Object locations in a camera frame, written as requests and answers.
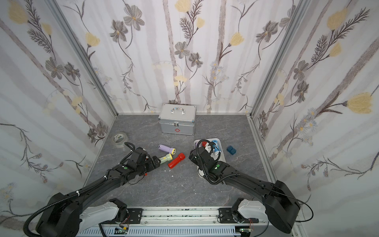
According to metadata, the white plastic tray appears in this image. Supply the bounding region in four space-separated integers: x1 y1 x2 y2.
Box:
198 138 226 169

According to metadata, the purple flashlight yellow rim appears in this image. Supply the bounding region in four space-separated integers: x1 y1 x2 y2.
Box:
158 144 176 155

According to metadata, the blue flashlight white head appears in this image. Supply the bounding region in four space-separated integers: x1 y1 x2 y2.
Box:
212 140 222 158

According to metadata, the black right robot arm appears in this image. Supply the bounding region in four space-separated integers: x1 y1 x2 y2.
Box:
189 147 301 234

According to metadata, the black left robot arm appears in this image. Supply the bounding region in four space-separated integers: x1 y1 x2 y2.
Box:
23 147 161 237

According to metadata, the small blue block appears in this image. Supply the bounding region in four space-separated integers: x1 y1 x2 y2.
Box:
227 146 236 155

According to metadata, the clear packing tape roll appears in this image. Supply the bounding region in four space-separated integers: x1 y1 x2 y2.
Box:
112 132 128 148

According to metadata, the silver metal first-aid case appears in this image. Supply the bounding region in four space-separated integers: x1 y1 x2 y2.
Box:
159 104 196 135

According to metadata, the aluminium frame rail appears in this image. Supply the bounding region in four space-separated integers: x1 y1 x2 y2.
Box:
56 189 303 237

